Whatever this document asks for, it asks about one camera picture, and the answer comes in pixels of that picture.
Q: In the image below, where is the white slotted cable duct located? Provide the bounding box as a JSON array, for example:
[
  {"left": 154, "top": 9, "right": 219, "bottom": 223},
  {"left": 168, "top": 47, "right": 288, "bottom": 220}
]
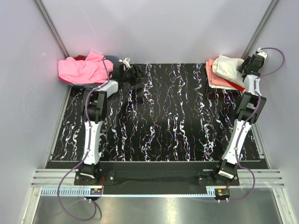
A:
[{"left": 41, "top": 187, "right": 103, "bottom": 197}]

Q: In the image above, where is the left aluminium corner post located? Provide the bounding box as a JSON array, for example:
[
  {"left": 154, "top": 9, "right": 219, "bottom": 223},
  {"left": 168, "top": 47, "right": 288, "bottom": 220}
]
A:
[{"left": 33, "top": 0, "right": 70, "bottom": 58}]

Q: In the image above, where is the aluminium frame rail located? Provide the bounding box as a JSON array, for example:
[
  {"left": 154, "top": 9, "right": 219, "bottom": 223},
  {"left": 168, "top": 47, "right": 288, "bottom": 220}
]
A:
[{"left": 31, "top": 169, "right": 284, "bottom": 188}]

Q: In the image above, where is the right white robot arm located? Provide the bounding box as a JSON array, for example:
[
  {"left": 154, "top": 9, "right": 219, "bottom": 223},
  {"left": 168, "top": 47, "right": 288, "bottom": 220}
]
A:
[{"left": 212, "top": 50, "right": 267, "bottom": 185}]

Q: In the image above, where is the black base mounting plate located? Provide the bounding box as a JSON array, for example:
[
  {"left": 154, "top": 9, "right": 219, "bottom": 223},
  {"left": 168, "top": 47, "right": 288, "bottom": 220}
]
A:
[{"left": 45, "top": 160, "right": 268, "bottom": 196}]

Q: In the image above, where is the aluminium corner post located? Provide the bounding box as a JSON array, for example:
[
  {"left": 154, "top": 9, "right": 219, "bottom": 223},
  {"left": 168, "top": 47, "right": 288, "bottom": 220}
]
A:
[
  {"left": 33, "top": 0, "right": 70, "bottom": 58},
  {"left": 242, "top": 0, "right": 281, "bottom": 59}
]

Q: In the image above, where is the folded red t shirt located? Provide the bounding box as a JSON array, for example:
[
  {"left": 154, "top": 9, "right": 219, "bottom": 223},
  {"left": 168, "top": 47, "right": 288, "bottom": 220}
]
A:
[{"left": 226, "top": 80, "right": 245, "bottom": 91}]

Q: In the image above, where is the right aluminium corner post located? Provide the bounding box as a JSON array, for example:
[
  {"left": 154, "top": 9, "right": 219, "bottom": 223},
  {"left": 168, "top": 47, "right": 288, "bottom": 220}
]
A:
[{"left": 242, "top": 0, "right": 281, "bottom": 59}]

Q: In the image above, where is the red t shirt in basket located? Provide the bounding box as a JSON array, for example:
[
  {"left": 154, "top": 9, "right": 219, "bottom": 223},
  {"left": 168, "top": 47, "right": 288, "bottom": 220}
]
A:
[{"left": 73, "top": 55, "right": 86, "bottom": 61}]

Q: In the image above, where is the pink crumpled t shirt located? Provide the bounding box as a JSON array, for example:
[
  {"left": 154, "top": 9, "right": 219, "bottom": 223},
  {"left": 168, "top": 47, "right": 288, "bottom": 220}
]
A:
[{"left": 57, "top": 50, "right": 115, "bottom": 84}]

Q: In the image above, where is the folded light pink t shirt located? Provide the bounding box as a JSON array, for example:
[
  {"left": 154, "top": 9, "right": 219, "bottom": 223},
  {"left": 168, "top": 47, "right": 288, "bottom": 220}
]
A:
[{"left": 206, "top": 59, "right": 237, "bottom": 91}]

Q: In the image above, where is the teal plastic laundry basket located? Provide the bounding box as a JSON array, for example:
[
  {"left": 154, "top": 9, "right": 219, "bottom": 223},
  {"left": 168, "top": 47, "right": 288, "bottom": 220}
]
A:
[{"left": 60, "top": 55, "right": 121, "bottom": 89}]

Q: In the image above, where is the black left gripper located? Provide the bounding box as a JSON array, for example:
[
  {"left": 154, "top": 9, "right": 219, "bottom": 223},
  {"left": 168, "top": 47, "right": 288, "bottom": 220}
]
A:
[{"left": 121, "top": 64, "right": 148, "bottom": 86}]

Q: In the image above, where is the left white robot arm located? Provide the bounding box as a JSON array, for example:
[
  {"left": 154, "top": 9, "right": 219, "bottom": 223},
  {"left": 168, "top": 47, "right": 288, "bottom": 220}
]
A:
[{"left": 77, "top": 57, "right": 144, "bottom": 185}]

